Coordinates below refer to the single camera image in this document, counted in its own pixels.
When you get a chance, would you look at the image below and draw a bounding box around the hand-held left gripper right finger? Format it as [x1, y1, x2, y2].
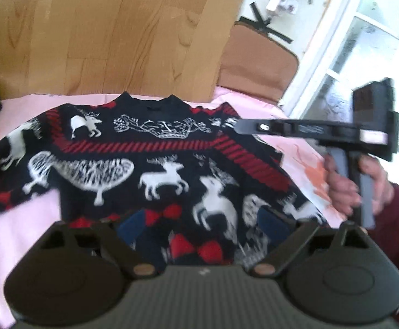
[252, 207, 369, 277]

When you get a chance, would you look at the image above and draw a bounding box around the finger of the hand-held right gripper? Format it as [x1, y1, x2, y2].
[234, 118, 324, 138]

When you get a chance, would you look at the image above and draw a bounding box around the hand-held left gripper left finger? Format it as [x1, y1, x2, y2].
[40, 211, 159, 278]

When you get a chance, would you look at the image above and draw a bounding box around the navy reindeer pattern sweater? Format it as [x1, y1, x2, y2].
[0, 91, 327, 272]

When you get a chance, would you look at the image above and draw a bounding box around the person's right forearm maroon sleeve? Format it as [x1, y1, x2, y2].
[367, 182, 399, 304]

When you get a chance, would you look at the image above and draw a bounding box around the person's right hand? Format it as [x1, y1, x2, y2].
[324, 154, 396, 217]

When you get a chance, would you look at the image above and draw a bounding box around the brown cushion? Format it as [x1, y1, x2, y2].
[216, 21, 300, 105]

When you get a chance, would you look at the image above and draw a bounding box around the white framed glass door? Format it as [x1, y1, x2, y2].
[281, 0, 399, 192]

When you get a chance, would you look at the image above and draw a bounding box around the black tape cross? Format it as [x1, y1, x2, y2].
[239, 3, 293, 44]

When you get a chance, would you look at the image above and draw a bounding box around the pink printed bed sheet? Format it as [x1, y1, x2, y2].
[0, 86, 349, 323]

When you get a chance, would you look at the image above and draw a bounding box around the wooden headboard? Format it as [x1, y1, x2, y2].
[0, 0, 255, 101]

